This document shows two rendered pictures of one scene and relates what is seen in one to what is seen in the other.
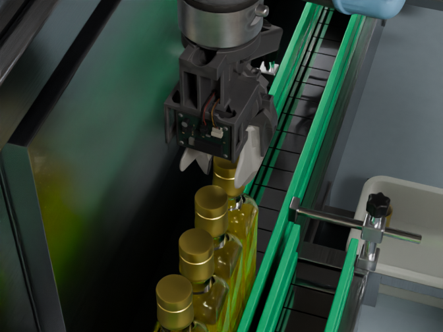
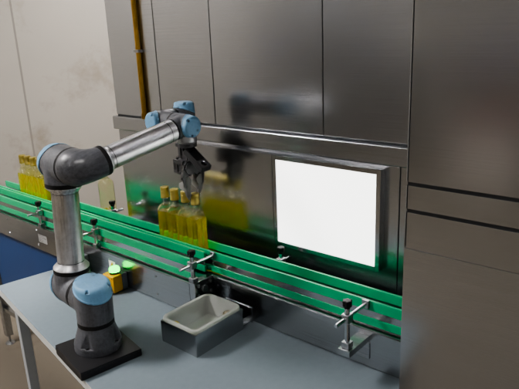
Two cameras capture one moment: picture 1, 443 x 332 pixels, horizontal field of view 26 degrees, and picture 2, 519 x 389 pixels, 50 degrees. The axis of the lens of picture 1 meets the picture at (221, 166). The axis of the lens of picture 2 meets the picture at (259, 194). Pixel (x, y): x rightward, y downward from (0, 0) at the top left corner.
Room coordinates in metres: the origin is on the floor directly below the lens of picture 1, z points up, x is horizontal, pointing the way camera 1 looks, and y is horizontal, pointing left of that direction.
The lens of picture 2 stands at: (1.72, -1.77, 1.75)
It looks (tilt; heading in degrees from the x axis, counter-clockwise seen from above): 17 degrees down; 113
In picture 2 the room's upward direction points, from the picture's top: 2 degrees counter-clockwise
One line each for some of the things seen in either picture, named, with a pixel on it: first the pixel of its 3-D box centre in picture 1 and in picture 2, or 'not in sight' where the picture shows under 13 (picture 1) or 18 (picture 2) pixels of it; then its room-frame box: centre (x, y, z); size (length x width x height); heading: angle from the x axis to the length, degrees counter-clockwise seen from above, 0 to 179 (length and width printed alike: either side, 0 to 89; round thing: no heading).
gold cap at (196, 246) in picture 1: (196, 255); (174, 194); (0.58, 0.02, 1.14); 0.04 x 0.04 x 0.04
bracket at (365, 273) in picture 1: (333, 271); (202, 286); (0.78, -0.15, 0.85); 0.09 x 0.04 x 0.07; 72
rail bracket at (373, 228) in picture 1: (354, 227); (197, 264); (0.77, -0.17, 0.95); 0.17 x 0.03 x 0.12; 72
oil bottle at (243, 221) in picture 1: (228, 259); (198, 236); (0.69, -0.01, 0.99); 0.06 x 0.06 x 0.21; 72
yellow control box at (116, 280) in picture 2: not in sight; (115, 281); (0.34, -0.10, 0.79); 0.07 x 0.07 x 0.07; 72
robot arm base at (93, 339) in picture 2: not in sight; (96, 331); (0.58, -0.51, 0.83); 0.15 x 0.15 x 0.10
